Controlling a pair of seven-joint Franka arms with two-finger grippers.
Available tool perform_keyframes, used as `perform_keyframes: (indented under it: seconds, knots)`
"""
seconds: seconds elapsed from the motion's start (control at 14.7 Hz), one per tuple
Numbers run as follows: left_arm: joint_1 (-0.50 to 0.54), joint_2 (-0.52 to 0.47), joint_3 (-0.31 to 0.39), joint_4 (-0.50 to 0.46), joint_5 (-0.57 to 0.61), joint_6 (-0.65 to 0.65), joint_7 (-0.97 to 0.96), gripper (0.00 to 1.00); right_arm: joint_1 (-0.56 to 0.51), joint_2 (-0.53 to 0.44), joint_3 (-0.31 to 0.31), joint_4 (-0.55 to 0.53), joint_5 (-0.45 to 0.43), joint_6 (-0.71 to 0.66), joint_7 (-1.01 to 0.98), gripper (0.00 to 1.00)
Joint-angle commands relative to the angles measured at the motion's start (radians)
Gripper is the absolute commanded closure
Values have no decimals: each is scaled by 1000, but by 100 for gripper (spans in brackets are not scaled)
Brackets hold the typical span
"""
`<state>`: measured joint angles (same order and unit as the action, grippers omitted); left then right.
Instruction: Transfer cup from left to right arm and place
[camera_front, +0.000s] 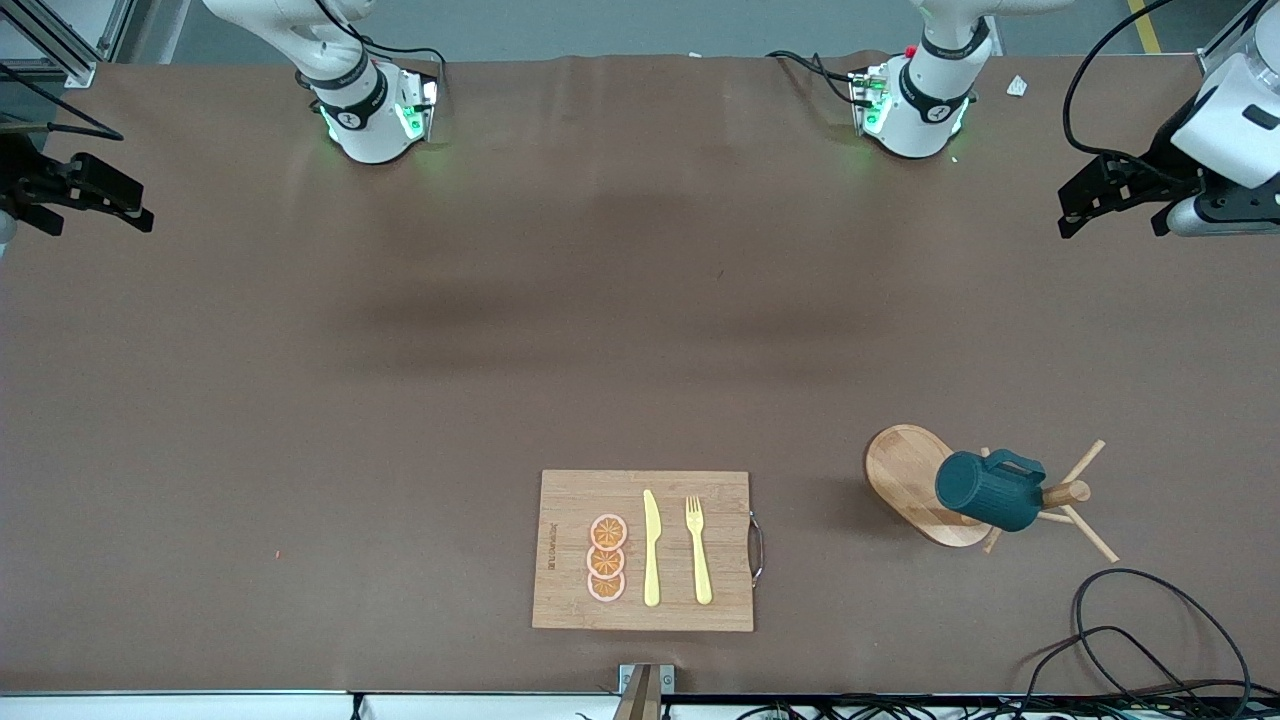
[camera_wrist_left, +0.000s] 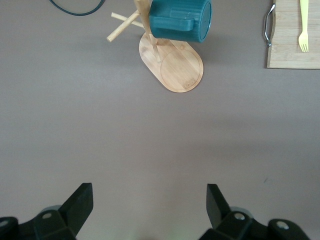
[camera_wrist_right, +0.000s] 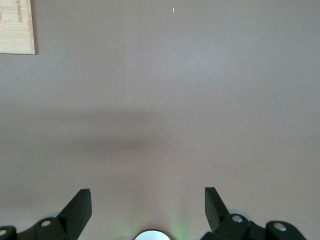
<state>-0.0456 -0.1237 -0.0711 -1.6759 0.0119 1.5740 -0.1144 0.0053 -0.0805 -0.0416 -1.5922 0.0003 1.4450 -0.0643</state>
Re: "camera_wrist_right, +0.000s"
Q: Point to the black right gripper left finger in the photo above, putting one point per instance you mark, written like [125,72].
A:
[65,222]

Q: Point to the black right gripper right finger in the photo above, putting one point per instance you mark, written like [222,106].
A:
[225,225]

